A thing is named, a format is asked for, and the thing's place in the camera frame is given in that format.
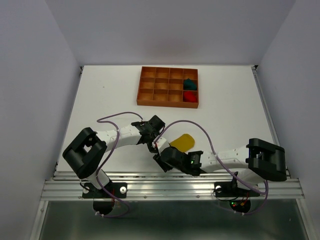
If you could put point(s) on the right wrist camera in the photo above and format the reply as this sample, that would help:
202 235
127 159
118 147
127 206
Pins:
161 144

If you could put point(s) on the red sock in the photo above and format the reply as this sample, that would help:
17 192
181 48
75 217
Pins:
190 97

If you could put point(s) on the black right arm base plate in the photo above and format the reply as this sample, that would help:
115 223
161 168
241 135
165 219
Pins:
227 189

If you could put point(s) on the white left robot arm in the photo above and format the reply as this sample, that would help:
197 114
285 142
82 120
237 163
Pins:
86 151

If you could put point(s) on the dark green sock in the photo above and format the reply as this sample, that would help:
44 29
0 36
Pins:
189 85

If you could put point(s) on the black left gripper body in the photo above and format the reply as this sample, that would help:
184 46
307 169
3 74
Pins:
149 145

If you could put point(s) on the orange compartment tray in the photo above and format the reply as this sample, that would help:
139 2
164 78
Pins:
163 87

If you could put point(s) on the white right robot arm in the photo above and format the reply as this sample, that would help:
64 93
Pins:
249 165

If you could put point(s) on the yellow sock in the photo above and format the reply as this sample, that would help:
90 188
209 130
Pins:
184 143

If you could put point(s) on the aluminium mounting rail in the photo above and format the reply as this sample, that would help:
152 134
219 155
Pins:
150 186

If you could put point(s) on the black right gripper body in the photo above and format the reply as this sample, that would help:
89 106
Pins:
165 166

